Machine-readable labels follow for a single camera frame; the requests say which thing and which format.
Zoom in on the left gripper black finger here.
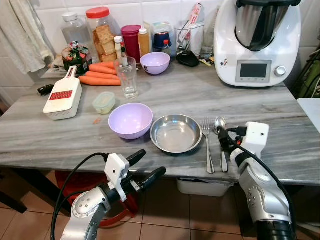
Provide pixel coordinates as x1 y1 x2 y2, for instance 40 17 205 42
138 166 167 192
127 149 148 167

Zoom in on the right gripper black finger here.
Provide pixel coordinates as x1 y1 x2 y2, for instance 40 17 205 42
216 125 231 152

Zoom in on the steel spoon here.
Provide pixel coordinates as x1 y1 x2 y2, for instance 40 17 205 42
213 116 230 174

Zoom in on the steel fork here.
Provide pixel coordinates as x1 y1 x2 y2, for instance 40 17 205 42
201 117 216 175

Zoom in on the red plastic stool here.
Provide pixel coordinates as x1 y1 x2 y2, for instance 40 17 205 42
55 170 142 229

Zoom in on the large lilac plastic bowl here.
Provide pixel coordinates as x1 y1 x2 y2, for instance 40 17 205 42
108 102 154 140

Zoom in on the stainless steel plate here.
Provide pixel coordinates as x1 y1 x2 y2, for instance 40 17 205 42
150 114 203 154

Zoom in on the white plastic tub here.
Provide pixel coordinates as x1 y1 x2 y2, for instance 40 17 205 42
176 177 235 198

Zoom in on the small green-lidded clear container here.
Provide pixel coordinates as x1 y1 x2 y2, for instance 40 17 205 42
92 91 117 115

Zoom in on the clear drinking glass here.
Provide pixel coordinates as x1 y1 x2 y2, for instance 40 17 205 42
114 56 139 100

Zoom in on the white side table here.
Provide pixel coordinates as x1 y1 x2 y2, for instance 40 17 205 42
297 98 320 132

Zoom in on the small black rounded object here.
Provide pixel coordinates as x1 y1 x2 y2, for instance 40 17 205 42
176 50 201 68

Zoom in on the orange carrot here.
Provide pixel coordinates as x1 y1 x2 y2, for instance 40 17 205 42
88 66 118 77
78 75 122 87
93 61 117 70

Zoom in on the white slicer with red label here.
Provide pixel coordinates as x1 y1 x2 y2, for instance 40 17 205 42
42 65 83 121

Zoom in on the white kitchen cooking machine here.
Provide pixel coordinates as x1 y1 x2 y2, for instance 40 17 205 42
213 0 302 88

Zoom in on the small lilac plastic bowl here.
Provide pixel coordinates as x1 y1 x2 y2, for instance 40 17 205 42
140 51 171 76

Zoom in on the green bag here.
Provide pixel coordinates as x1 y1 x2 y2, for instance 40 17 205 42
291 47 320 99

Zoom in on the glass jar with packets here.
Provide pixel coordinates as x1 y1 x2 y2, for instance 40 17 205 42
175 4 206 56

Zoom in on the small white-capped seasoning bottle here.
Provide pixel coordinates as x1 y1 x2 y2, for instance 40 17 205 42
113 35 125 64

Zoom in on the dark red canister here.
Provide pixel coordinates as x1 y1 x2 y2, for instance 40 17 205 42
120 25 143 64

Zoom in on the clear jar with blue contents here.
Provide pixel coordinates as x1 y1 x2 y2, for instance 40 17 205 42
151 21 175 55

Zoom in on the green snack package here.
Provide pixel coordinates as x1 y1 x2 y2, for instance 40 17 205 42
62 41 93 76

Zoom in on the red-lidded cracker jar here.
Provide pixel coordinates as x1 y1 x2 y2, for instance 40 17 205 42
85 6 121 64

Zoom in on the clear white-capped plastic bottle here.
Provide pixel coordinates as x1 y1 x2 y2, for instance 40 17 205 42
61 12 94 56

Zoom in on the white hanging towel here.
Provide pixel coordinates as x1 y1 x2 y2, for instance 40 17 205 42
0 0 54 75

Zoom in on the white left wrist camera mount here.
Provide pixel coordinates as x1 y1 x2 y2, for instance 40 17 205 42
104 153 131 202

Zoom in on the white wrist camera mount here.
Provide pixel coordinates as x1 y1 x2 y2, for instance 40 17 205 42
240 121 270 159
104 153 131 202

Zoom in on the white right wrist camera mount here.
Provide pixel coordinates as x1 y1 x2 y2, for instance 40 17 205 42
240 121 270 159

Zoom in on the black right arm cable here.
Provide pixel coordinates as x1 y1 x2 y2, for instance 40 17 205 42
220 127 297 236

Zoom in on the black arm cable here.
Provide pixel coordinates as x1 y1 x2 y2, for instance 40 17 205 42
220 127 297 236
50 152 109 240

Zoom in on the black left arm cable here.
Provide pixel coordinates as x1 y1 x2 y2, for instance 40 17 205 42
50 152 109 240

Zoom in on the small black handle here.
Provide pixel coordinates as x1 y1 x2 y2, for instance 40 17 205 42
37 84 55 97

